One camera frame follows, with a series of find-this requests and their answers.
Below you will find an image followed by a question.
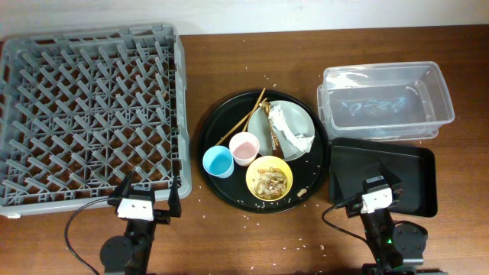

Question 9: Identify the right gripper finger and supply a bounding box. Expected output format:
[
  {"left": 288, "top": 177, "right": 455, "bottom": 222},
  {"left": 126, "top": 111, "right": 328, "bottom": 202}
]
[
  {"left": 330, "top": 172, "right": 359, "bottom": 204},
  {"left": 377, "top": 161, "right": 401, "bottom": 187}
]

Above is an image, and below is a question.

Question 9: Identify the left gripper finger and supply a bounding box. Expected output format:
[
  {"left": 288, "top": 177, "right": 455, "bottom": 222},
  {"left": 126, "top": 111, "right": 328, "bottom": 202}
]
[
  {"left": 168, "top": 176, "right": 182, "bottom": 218},
  {"left": 108, "top": 171, "right": 134, "bottom": 199}
]

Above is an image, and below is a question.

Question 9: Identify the blue cup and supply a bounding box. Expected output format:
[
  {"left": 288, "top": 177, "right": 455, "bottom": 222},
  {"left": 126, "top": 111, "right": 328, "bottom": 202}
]
[{"left": 202, "top": 145, "right": 234, "bottom": 179}]

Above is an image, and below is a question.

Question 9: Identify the yellow bowl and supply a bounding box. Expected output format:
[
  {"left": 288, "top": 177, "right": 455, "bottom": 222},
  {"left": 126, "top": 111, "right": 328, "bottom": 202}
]
[{"left": 245, "top": 156, "right": 293, "bottom": 202}]

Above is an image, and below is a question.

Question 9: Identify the grey plate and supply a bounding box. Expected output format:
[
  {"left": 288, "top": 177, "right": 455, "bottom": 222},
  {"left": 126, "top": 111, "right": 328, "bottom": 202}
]
[{"left": 248, "top": 100, "right": 315, "bottom": 161}]

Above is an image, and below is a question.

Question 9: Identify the pink cup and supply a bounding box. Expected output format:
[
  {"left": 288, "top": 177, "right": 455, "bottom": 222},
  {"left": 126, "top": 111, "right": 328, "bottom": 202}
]
[{"left": 228, "top": 132, "right": 260, "bottom": 167}]

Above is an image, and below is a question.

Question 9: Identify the white napkin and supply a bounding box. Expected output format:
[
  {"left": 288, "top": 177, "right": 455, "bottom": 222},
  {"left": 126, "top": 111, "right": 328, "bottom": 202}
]
[{"left": 268, "top": 105, "right": 315, "bottom": 153}]

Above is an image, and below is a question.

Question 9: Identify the wooden chopstick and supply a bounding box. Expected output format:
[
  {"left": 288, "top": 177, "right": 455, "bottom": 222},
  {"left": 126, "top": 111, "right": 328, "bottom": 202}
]
[
  {"left": 215, "top": 98, "right": 267, "bottom": 146},
  {"left": 242, "top": 87, "right": 266, "bottom": 132}
]

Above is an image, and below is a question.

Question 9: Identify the brown snack wrapper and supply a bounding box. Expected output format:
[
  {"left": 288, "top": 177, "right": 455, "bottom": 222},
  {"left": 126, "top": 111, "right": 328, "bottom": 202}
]
[{"left": 260, "top": 101, "right": 284, "bottom": 158}]

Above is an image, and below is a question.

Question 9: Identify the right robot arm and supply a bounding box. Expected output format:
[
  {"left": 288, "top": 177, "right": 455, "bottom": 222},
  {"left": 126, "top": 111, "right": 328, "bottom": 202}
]
[{"left": 330, "top": 161, "right": 428, "bottom": 274}]

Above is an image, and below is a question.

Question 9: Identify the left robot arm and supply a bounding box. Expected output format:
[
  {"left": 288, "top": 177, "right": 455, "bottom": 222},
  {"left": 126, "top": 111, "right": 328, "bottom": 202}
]
[{"left": 100, "top": 172, "right": 182, "bottom": 274}]

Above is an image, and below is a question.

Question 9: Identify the grey dishwasher rack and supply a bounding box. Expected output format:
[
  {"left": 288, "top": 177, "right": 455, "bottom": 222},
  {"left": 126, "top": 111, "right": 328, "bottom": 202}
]
[{"left": 1, "top": 24, "right": 192, "bottom": 218}]

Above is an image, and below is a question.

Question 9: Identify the peanut on tray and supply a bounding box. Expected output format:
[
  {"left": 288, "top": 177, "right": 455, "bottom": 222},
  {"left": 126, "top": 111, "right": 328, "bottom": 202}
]
[{"left": 297, "top": 189, "right": 307, "bottom": 197}]

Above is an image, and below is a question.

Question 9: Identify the round black tray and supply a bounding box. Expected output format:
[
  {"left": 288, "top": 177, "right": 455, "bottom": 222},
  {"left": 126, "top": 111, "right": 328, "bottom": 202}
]
[{"left": 196, "top": 89, "right": 329, "bottom": 213}]

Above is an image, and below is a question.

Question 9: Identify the black rectangular tray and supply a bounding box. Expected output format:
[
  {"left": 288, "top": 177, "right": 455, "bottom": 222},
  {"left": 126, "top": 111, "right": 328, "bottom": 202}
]
[{"left": 329, "top": 137, "right": 438, "bottom": 218}]

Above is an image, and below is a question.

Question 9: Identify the food scraps pile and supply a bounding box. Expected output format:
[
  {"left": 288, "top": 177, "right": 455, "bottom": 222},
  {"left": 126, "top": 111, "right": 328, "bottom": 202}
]
[{"left": 251, "top": 167, "right": 289, "bottom": 200}]

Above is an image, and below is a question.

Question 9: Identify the clear plastic bin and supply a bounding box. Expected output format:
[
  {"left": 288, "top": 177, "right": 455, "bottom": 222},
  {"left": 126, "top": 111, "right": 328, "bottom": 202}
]
[{"left": 317, "top": 61, "right": 455, "bottom": 141}]

